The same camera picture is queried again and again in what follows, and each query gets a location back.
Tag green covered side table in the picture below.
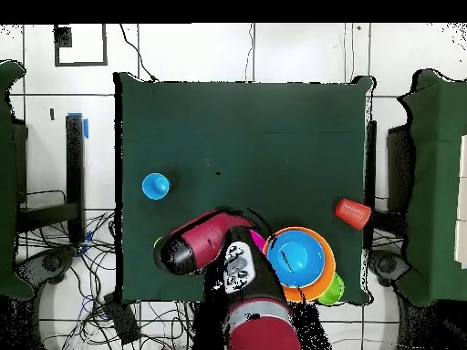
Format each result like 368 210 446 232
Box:
395 68 467 307
0 59 36 302

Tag black power strip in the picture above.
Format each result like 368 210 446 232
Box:
102 291 142 345

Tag dark green tablecloth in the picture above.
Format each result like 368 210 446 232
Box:
113 71 375 305

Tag large orange bowl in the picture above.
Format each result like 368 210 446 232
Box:
262 226 337 304

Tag black L-shaped frame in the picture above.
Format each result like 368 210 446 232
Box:
16 114 86 244

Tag large pink bowl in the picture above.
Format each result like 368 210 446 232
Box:
249 229 268 253

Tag white boxes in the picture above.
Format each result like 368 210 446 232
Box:
453 134 467 271

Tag small green bowl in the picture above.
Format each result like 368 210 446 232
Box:
317 273 347 306

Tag floor cable tangle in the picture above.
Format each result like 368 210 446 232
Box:
17 211 194 350

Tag black stand base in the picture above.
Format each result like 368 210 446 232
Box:
17 245 78 287
368 249 411 287

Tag light blue cup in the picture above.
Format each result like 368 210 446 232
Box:
140 171 172 201

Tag red-orange cup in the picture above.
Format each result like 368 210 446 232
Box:
334 198 373 232

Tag light blue bowl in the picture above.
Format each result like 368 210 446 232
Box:
265 229 327 290

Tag black upright bar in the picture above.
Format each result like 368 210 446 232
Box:
364 118 378 250

